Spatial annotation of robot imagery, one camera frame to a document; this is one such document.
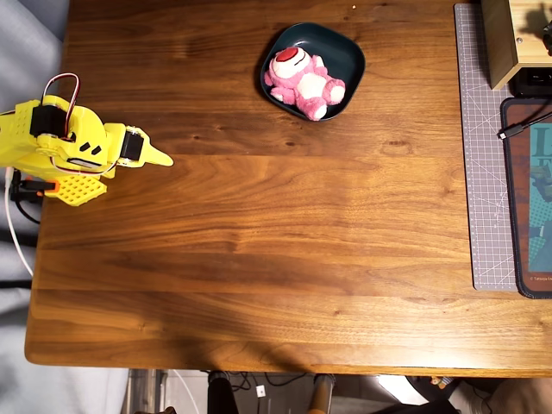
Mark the small black object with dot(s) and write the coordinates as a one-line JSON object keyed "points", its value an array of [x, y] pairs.
{"points": [[548, 39]]}

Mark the dark green plastic bin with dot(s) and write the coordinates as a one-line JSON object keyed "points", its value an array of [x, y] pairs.
{"points": [[345, 47]]}

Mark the grey cutting mat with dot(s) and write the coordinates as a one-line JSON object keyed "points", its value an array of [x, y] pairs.
{"points": [[483, 172]]}

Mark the printed black-edged mouse pad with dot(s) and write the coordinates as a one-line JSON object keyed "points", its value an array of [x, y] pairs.
{"points": [[517, 194]]}

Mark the yellow gripper with servo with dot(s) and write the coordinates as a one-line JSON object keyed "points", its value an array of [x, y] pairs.
{"points": [[130, 147]]}

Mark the small white plug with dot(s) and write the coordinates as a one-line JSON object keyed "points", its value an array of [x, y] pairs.
{"points": [[261, 391]]}

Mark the black pole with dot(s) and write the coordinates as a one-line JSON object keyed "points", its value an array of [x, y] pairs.
{"points": [[222, 397]]}

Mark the pink strawberry bear plush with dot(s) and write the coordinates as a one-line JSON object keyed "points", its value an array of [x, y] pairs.
{"points": [[310, 86]]}

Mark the metal frame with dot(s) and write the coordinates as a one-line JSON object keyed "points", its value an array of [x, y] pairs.
{"points": [[146, 392]]}

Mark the light wooden box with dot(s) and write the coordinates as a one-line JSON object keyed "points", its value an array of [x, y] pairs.
{"points": [[500, 43]]}

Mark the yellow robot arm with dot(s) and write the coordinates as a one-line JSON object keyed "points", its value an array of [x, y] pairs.
{"points": [[17, 146]]}

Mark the orange black table clamp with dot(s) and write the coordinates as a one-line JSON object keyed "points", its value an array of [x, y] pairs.
{"points": [[34, 185]]}

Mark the black device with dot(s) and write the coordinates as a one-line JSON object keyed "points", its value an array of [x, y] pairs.
{"points": [[535, 84]]}

